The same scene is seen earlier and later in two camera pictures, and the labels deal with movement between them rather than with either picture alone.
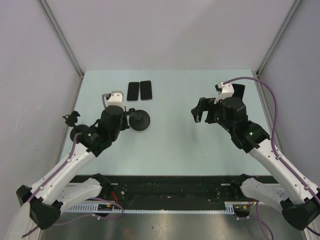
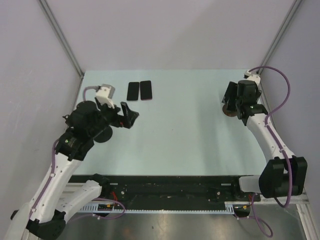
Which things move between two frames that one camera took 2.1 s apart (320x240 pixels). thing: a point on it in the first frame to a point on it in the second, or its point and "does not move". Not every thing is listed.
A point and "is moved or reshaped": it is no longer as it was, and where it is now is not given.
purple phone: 146,90 does not move
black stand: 139,119 is moved or reshaped
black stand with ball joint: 70,120 does not move
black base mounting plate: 147,188 does not move
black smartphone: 133,91 does not move
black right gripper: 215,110 to 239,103
